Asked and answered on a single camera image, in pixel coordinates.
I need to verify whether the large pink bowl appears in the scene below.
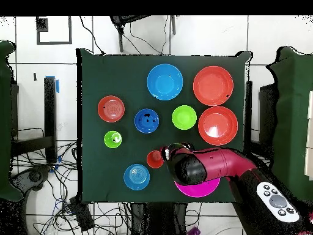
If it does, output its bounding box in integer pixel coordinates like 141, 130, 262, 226
174, 177, 221, 198

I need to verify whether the dark blue bowl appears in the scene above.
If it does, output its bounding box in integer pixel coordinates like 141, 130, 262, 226
134, 108, 160, 135

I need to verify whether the green bowl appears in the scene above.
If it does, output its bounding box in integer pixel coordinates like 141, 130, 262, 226
171, 105, 197, 131

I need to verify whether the orange cup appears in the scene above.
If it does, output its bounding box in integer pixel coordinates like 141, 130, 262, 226
146, 149, 164, 169

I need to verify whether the large light blue bowl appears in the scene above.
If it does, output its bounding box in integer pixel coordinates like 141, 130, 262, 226
146, 63, 183, 102

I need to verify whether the green cup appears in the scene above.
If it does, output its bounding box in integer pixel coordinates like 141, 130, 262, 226
103, 130, 123, 149

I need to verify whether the small orange bowl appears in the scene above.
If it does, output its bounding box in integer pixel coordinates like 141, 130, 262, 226
97, 95, 125, 123

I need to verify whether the small light blue bowl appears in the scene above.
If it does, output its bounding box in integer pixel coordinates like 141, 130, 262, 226
123, 163, 150, 191

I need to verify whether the dark green table cloth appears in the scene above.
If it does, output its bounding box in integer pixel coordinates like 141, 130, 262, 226
76, 48, 252, 204

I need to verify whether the large orange bowl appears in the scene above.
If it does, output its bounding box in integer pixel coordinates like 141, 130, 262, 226
193, 65, 234, 106
197, 105, 238, 146

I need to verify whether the black power strip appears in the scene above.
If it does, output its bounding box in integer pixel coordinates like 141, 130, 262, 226
69, 196, 95, 232

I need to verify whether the green cloth on side table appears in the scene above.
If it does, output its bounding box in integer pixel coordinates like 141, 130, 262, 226
265, 46, 313, 207
0, 40, 24, 203

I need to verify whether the cable tangle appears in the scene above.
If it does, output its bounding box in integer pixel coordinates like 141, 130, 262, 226
12, 140, 133, 235

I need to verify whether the black table frame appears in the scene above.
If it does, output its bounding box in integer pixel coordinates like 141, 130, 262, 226
244, 80, 278, 160
10, 75, 60, 164

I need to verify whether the grey pedestal foot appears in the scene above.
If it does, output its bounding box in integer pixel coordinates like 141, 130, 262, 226
9, 165, 52, 192

